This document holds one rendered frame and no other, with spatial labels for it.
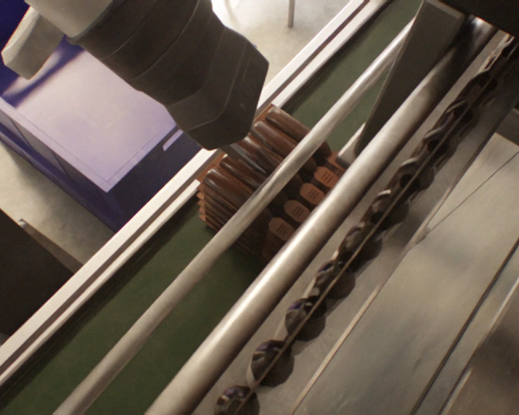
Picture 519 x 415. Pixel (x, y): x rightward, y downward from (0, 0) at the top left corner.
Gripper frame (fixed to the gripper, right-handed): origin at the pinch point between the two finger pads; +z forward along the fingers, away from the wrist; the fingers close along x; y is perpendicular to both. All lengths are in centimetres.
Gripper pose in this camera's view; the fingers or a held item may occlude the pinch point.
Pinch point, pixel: (266, 159)
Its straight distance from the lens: 40.2
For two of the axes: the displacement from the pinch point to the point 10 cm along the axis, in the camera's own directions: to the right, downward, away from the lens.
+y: 7.2, -1.4, -6.8
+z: 6.5, 4.8, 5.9
